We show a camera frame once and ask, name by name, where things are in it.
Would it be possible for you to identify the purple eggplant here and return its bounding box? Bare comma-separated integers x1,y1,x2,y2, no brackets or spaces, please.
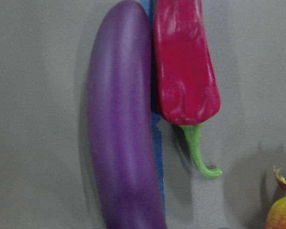
87,0,166,229

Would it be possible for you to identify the red chili pepper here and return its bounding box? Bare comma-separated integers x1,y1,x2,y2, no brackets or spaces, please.
153,0,222,178

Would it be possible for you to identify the red pomegranate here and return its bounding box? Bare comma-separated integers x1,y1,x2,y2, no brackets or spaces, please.
265,167,286,229

